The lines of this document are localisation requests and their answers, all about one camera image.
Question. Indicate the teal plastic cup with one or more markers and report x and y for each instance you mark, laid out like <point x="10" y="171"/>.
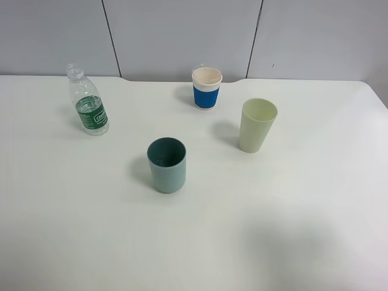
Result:
<point x="167" y="160"/>

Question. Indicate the blue sleeved paper cup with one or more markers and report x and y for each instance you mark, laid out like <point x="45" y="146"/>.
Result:
<point x="206" y="83"/>

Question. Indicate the clear bottle green label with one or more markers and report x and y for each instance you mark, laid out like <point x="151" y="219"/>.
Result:
<point x="87" y="101"/>

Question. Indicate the pale green tall cup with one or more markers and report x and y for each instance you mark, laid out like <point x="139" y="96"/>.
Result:
<point x="257" y="118"/>

